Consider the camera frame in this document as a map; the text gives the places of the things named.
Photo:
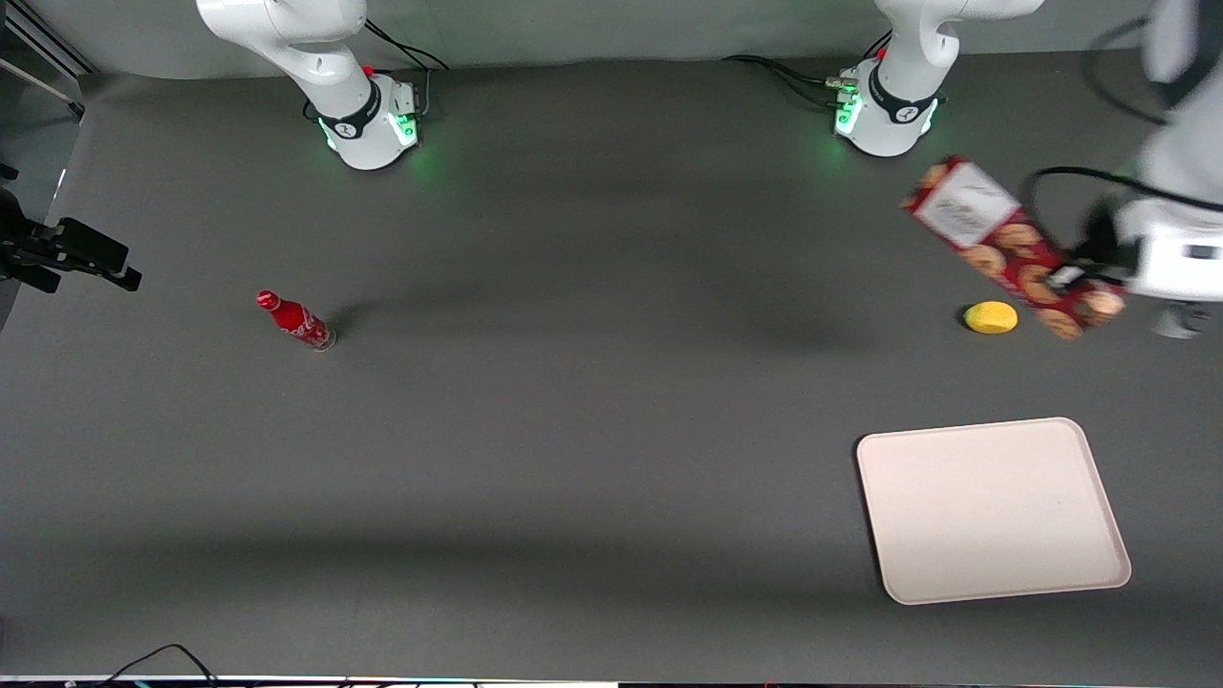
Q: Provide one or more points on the red soda bottle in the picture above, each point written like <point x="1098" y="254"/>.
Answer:
<point x="294" y="320"/>

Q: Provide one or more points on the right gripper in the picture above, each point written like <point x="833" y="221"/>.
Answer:
<point x="38" y="247"/>

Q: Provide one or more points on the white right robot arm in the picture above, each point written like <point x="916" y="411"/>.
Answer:
<point x="315" y="57"/>

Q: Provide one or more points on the red cookie box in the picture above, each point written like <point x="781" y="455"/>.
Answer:
<point x="984" y="225"/>

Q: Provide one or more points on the metal frame rail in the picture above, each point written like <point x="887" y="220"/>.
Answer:
<point x="43" y="53"/>

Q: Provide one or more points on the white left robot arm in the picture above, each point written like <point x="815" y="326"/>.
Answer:
<point x="908" y="57"/>

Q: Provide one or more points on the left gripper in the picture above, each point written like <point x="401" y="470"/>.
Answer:
<point x="1102" y="238"/>

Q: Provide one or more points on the yellow lemon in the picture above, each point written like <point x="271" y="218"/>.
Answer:
<point x="991" y="317"/>

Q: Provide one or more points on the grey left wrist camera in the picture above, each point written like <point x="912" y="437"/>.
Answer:
<point x="1180" y="320"/>

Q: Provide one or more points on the beige plastic tray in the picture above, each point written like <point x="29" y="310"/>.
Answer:
<point x="992" y="511"/>

